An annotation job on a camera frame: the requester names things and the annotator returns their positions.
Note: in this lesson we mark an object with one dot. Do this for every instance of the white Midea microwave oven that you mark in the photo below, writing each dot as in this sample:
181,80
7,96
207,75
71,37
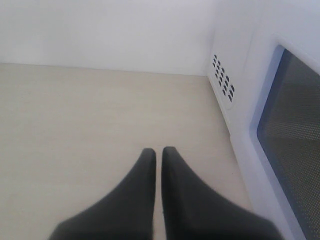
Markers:
249,39

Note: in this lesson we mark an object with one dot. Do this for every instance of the white microwave door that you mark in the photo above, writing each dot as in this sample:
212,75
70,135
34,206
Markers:
280,160

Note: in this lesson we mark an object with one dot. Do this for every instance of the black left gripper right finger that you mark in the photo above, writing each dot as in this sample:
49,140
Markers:
194,211

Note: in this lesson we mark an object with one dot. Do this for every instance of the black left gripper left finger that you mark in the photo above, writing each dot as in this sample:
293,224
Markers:
126,213

